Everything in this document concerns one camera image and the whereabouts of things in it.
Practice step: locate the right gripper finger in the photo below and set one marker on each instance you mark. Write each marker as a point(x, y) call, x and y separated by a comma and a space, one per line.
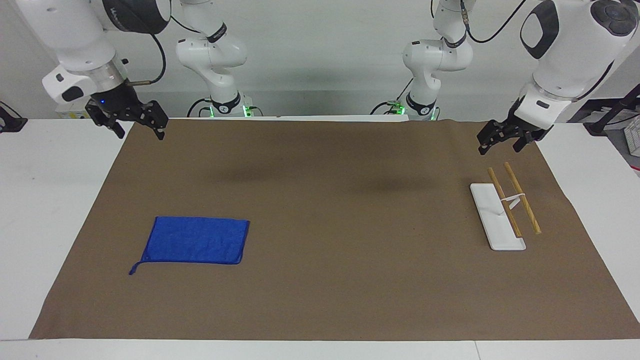
point(113, 125)
point(158, 117)

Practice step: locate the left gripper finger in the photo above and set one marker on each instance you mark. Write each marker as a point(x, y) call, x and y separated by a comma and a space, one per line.
point(524, 142)
point(492, 134)

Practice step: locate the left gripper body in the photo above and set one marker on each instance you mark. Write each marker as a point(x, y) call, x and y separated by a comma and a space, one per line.
point(527, 131)

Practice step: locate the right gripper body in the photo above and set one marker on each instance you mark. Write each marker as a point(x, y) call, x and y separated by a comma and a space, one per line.
point(114, 102)

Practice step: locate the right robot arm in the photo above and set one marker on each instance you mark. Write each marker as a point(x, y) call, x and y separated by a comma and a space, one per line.
point(80, 45)

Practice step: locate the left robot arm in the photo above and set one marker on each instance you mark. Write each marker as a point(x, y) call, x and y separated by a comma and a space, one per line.
point(565, 55)

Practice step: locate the blue towel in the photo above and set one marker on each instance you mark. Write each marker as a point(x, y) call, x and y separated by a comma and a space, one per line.
point(197, 240)

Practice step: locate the white rack with wooden bars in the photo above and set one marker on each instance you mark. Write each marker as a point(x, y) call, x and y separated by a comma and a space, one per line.
point(495, 215)

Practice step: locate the black stand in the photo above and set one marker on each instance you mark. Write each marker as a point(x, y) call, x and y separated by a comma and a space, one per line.
point(612, 112)
point(11, 122)

